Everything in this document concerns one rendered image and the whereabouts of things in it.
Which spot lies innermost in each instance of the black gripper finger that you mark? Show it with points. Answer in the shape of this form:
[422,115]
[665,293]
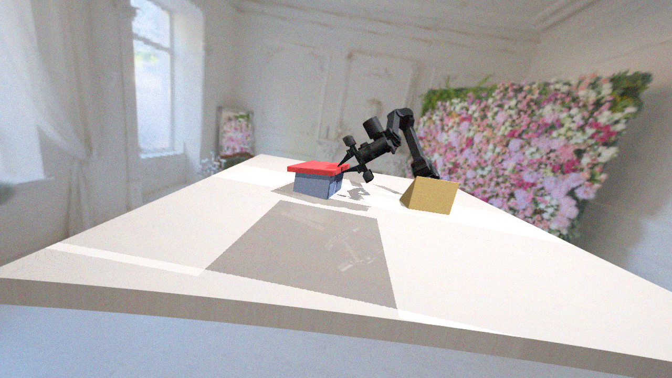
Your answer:
[353,169]
[347,157]

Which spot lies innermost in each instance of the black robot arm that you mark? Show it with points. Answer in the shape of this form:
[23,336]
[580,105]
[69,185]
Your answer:
[388,140]

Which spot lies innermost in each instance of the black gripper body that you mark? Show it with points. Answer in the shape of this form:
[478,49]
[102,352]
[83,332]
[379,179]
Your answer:
[363,156]

